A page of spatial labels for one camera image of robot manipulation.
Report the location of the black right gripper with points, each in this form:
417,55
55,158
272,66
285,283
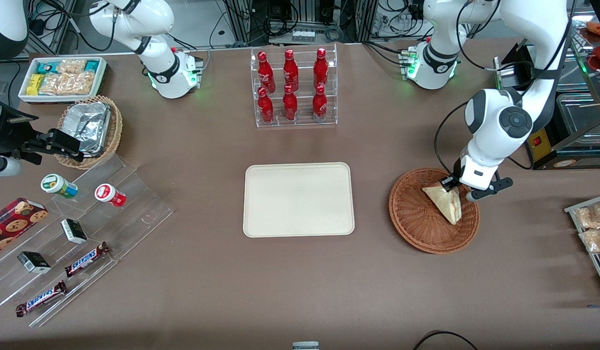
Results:
31,145

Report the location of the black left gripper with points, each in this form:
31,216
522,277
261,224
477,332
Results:
449,183

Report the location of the triangular sandwich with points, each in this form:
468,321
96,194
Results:
443,204

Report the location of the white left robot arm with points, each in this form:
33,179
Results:
489,136

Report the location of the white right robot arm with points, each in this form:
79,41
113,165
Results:
159,73

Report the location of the white snack tray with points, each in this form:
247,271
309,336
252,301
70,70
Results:
57,99

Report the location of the brown round wicker basket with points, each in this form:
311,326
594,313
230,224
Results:
416,228

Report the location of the light tan wicker basket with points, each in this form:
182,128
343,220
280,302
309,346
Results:
116,131

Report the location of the cream rectangular tray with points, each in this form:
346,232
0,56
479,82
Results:
280,199

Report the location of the green lid yogurt cup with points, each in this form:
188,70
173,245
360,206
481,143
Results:
54,183

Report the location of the silver foil container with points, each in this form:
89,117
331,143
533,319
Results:
86,124

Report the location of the yellow snack packet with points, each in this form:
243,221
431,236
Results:
35,84

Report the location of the clear cracker bag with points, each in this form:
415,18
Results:
66,83
71,66

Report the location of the red lid yogurt cup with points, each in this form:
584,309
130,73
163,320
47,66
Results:
105,193

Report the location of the red chocolate cookie box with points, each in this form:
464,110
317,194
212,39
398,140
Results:
13,223

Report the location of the teal snack packet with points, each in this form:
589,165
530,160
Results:
92,65
47,67

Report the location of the small black box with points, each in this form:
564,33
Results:
74,231
33,262

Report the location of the Snickers chocolate bar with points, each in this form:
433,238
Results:
40,299
86,260

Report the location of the clear acrylic stepped display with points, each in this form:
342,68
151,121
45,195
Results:
144,214

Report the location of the silver black control box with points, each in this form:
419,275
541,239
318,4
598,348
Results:
506,78

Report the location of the clear bagged pastry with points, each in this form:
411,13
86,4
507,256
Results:
596,240
591,216

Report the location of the black food display appliance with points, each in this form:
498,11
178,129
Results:
581,121

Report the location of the red cola bottle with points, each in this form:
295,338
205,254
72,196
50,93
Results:
265,106
265,70
290,68
290,103
319,102
320,67

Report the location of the clear acrylic bottle rack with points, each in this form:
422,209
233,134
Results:
305,122

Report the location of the white power strip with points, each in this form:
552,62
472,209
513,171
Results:
303,35

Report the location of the small white grey object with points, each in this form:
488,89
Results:
305,346

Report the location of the aluminium equipment rack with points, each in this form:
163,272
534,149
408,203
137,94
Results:
304,9

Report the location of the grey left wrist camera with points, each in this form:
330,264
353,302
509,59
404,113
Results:
494,187

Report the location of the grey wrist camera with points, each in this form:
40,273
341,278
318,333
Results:
494,187
3,167

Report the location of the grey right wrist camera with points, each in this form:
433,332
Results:
3,167

